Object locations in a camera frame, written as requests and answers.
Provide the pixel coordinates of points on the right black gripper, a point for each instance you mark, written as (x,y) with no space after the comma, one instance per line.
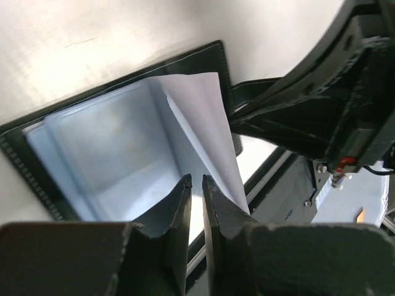
(337,104)

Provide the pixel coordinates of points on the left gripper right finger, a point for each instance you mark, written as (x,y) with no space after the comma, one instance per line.
(245,257)

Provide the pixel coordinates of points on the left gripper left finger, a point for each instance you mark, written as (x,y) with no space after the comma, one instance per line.
(146,256)

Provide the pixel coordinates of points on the black card holder wallet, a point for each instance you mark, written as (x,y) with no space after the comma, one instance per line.
(113,152)

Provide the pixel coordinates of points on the white paper sheet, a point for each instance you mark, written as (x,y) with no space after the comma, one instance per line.
(196,102)

